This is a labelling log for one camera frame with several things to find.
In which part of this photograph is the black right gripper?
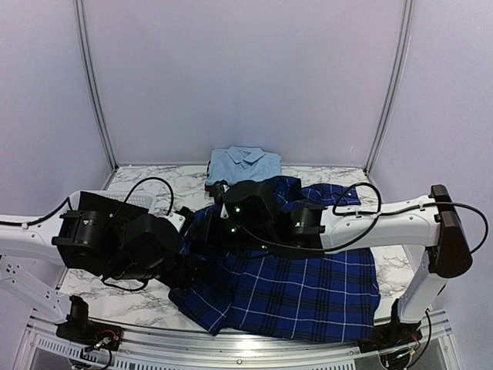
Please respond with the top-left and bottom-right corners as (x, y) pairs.
(192, 208), (275, 254)

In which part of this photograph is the blue plaid long sleeve shirt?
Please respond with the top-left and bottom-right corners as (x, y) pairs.
(167, 176), (382, 344)

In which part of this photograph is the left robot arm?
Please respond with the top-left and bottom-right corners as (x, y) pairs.
(1, 191), (200, 294)

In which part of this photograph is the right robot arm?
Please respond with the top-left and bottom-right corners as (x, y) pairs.
(189, 180), (473, 345)

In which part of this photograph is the red plaid folded shirt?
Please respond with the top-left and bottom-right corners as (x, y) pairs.
(204, 161), (214, 197)

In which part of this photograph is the light blue folded shirt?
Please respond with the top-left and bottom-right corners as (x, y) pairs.
(205, 146), (282, 187)

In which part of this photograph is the white plastic basket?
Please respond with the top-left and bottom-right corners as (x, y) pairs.
(91, 190), (157, 214)

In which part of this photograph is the black shirt in basket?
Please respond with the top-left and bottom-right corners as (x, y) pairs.
(77, 191), (149, 221)

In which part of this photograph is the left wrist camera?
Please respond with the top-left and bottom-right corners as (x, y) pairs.
(166, 206), (194, 234)

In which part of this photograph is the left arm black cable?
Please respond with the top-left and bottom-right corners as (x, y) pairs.
(122, 176), (175, 217)

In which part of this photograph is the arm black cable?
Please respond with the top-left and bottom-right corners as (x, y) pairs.
(122, 176), (175, 217)
(238, 183), (490, 259)

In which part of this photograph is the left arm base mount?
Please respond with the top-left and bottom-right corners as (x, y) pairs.
(55, 295), (123, 352)

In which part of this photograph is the aluminium front frame rail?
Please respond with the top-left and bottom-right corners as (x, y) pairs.
(12, 311), (464, 369)

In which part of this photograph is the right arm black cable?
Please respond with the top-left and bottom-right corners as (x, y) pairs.
(238, 183), (490, 259)

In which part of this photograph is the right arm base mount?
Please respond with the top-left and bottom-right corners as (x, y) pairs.
(357, 299), (422, 353)

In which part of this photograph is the right aluminium wall post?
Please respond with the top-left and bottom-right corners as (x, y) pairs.
(364, 0), (415, 177)

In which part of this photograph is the aluminium wall post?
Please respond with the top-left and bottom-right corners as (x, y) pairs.
(74, 0), (119, 172)
(364, 0), (415, 177)

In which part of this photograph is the left aluminium wall post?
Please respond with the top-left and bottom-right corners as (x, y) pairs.
(74, 0), (119, 172)

